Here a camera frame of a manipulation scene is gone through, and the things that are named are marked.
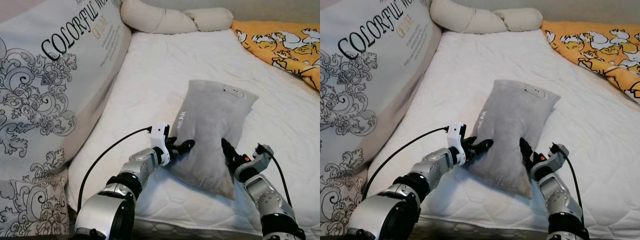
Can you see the grey plush pillow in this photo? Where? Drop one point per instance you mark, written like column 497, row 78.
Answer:
column 215, row 125
column 520, row 125

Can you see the yellow cartoon egg blanket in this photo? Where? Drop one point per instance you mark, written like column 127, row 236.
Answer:
column 285, row 45
column 600, row 50

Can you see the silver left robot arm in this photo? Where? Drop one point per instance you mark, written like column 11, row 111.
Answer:
column 100, row 210
column 380, row 215

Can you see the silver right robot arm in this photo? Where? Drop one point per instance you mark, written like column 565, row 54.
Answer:
column 270, row 200
column 557, row 197

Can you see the white quilted mattress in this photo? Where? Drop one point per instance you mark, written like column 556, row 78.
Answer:
column 165, row 65
column 500, row 55

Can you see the large grey ornament print cushion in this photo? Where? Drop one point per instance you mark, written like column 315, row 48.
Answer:
column 370, row 75
column 50, row 75

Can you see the beige knotted bolster pillow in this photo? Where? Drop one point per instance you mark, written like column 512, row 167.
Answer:
column 165, row 20
column 475, row 20

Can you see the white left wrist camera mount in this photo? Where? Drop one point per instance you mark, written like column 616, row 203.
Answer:
column 160, row 132
column 456, row 134

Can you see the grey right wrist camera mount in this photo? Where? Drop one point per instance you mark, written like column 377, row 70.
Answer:
column 557, row 156
column 262, row 159

